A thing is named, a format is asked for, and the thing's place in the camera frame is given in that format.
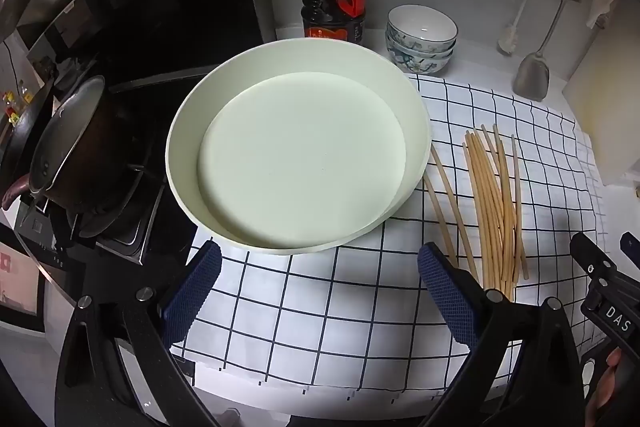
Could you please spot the person's right hand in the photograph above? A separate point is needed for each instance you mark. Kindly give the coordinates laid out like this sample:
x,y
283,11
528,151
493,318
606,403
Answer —
x,y
614,359

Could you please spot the pile of wooden chopsticks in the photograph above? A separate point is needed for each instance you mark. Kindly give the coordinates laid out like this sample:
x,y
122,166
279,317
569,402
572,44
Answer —
x,y
495,217

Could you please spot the white cutting board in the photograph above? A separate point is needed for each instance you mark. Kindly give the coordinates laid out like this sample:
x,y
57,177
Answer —
x,y
610,117

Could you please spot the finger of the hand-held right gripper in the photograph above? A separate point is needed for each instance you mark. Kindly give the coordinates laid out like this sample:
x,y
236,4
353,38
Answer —
x,y
631,244
592,257

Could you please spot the dark cooking pot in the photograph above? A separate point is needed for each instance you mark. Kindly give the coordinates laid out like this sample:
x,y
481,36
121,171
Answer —
x,y
85,147

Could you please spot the white checkered cloth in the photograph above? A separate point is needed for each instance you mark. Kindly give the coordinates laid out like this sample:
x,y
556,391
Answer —
x,y
300,307

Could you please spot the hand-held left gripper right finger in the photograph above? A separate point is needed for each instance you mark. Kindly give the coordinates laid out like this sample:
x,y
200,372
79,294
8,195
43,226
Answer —
x,y
445,292

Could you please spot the cream plastic basin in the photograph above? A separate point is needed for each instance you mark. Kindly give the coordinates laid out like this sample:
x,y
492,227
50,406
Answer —
x,y
300,157

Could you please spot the floral ceramic bowl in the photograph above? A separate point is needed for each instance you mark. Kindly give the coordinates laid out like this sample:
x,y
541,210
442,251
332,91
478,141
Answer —
x,y
422,24
395,48
420,66

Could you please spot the black gas stove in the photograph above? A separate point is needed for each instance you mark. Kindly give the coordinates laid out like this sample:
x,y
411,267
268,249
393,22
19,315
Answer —
x,y
150,217

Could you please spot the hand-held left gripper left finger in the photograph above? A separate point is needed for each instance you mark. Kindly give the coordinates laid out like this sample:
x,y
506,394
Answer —
x,y
195,287

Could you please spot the metal spatula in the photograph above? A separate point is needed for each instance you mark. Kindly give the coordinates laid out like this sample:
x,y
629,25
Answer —
x,y
532,79

